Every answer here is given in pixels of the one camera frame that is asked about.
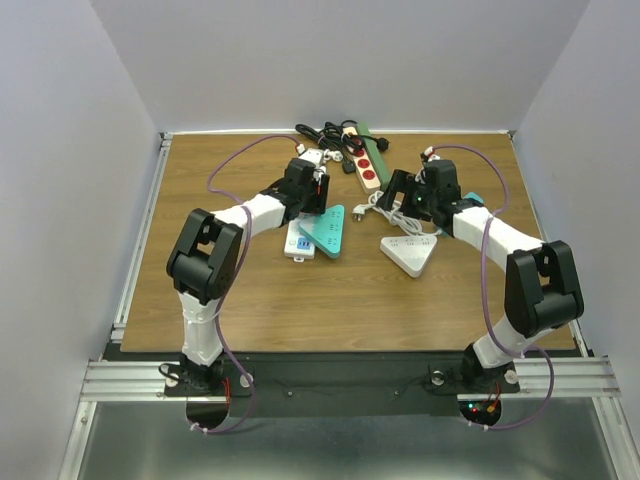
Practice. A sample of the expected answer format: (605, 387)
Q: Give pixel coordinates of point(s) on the white triangular power strip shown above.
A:
(410, 253)

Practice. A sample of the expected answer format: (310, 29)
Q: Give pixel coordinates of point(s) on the small teal power strip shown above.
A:
(475, 198)

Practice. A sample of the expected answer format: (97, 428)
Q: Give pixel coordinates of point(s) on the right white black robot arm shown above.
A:
(542, 289)

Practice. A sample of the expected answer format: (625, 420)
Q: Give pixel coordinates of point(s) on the aluminium table edge rail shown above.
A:
(121, 318)

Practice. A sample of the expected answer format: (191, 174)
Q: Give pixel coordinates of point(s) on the green power strip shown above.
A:
(371, 144)

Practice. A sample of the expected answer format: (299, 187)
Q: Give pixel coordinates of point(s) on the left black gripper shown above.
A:
(317, 204)

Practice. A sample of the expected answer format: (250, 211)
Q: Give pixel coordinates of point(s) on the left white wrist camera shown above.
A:
(316, 157)

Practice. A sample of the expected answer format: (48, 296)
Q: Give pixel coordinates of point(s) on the beige red-socket power strip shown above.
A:
(364, 169)

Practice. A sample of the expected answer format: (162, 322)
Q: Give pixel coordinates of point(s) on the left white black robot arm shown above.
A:
(209, 252)

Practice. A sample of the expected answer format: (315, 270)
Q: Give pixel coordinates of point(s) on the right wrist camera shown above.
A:
(428, 155)

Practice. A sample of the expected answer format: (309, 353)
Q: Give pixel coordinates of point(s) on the front aluminium frame rail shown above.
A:
(122, 381)

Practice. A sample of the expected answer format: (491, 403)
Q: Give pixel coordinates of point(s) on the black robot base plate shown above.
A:
(324, 384)

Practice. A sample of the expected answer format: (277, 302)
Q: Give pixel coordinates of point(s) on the white multicolour power strip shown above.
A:
(297, 247)

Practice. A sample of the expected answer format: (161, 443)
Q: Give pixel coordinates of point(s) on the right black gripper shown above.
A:
(406, 183)

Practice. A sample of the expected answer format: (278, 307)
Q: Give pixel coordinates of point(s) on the teal triangular power strip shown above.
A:
(325, 231)

